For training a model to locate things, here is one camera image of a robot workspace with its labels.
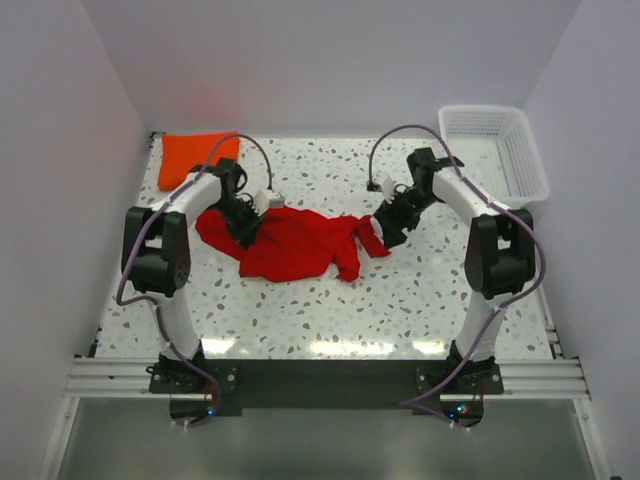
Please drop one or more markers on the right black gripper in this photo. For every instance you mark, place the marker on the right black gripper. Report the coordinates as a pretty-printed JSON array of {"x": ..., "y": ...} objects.
[{"x": 392, "y": 222}]

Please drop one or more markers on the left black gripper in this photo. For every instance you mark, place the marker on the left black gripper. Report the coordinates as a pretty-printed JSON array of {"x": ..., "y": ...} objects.
[{"x": 246, "y": 234}]

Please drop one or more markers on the red t shirt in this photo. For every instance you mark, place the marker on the red t shirt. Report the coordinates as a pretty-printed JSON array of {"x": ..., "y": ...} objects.
[{"x": 293, "y": 245}]

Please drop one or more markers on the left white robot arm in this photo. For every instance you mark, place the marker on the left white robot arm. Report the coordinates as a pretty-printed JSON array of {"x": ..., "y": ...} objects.
[{"x": 156, "y": 253}]

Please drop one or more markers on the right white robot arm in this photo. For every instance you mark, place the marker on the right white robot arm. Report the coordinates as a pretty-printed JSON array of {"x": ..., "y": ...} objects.
[{"x": 500, "y": 256}]

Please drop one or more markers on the folded orange t shirt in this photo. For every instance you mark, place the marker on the folded orange t shirt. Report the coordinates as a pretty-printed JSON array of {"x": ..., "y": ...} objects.
[{"x": 181, "y": 153}]

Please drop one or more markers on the white plastic basket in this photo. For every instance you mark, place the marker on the white plastic basket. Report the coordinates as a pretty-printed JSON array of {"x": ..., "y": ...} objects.
[{"x": 498, "y": 149}]

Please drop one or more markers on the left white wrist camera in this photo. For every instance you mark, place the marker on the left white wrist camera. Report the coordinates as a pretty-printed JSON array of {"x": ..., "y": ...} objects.
[{"x": 266, "y": 199}]

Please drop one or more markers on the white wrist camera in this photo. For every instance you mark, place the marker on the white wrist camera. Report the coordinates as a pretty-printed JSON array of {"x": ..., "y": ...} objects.
[
  {"x": 266, "y": 199},
  {"x": 386, "y": 186}
]

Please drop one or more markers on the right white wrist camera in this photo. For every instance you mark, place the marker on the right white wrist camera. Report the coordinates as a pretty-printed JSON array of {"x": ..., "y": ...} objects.
[{"x": 386, "y": 186}]

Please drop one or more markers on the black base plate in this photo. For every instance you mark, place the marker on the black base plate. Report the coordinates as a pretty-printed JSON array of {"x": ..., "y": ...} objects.
[{"x": 228, "y": 387}]

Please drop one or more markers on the aluminium rail frame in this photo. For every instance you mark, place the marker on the aluminium rail frame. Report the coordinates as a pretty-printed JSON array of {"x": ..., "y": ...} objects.
[{"x": 541, "y": 427}]

